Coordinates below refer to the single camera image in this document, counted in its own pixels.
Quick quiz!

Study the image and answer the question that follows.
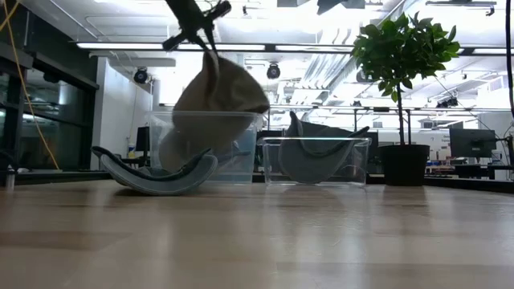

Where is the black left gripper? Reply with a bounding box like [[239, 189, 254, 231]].
[[162, 0, 233, 54]]

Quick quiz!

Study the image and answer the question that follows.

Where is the beige cap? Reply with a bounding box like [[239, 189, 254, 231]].
[[158, 51, 271, 173]]

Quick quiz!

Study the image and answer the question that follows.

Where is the black plant pot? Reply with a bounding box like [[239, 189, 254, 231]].
[[377, 144, 431, 187]]

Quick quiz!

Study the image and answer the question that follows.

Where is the large clear plastic bin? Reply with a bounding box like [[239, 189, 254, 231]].
[[146, 110, 258, 185]]

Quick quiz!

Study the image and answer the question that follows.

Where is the black computer monitor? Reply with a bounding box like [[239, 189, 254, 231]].
[[449, 128, 498, 159], [135, 126, 151, 153]]

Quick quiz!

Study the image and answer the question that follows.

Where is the dark office desk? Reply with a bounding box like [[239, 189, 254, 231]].
[[425, 163, 514, 182]]

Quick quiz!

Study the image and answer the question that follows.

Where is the small clear plastic bin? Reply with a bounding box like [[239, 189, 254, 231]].
[[256, 136, 373, 188]]

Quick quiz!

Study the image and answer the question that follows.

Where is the yellow cable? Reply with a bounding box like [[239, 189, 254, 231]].
[[0, 0, 61, 170]]

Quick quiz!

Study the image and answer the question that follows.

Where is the black hanging cable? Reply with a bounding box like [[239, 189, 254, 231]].
[[504, 0, 514, 120]]

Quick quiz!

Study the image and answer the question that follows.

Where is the washed grey-blue cap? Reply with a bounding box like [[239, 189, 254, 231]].
[[278, 111, 370, 185]]

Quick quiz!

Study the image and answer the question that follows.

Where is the green leafy small tree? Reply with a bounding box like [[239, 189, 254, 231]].
[[351, 10, 462, 146]]

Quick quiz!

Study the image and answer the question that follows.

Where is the ceiling light strip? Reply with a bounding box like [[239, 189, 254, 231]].
[[471, 47, 514, 56], [175, 43, 267, 52], [275, 44, 355, 54], [75, 43, 165, 51]]

